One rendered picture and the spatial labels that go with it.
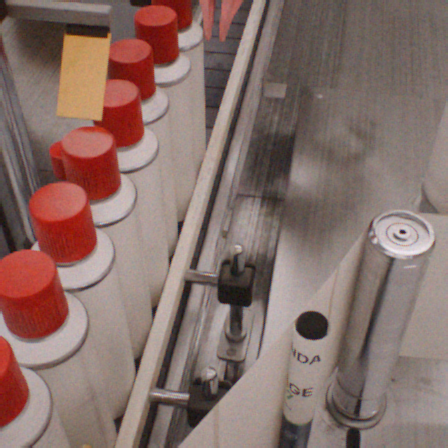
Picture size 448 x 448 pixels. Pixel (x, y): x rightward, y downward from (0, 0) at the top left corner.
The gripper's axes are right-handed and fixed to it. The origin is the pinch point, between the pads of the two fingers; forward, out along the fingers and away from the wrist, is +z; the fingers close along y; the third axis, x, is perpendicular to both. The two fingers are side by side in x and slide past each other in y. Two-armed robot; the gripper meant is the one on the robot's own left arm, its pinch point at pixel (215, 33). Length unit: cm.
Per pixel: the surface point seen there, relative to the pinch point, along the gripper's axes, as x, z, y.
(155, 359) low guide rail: -31.9, 28.8, 4.0
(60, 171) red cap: -7.0, 17.6, -14.5
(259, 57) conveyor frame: 7.5, 1.2, 4.6
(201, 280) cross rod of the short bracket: -24.8, 23.9, 5.6
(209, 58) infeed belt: 5.9, 2.2, -1.4
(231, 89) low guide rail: -4.9, 6.6, 3.4
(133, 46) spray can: -31.5, 6.5, -0.1
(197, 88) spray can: -19.1, 8.0, 2.4
